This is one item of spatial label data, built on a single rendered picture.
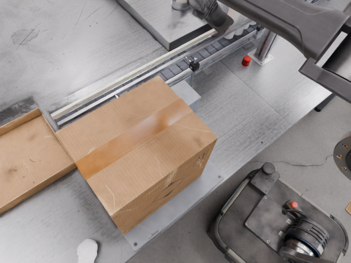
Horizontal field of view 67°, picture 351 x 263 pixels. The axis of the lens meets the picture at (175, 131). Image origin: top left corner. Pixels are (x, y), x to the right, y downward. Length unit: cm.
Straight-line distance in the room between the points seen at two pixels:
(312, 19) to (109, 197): 47
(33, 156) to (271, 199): 119
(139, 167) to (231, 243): 98
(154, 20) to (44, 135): 67
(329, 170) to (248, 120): 119
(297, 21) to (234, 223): 123
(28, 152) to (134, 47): 60
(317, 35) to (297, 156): 172
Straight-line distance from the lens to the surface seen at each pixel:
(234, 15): 116
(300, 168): 205
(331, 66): 40
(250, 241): 152
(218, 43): 121
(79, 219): 89
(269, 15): 42
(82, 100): 97
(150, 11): 133
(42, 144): 101
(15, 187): 98
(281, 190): 165
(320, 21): 41
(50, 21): 142
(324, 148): 222
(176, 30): 124
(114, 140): 63
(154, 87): 71
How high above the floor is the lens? 167
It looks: 61 degrees down
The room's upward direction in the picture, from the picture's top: 8 degrees clockwise
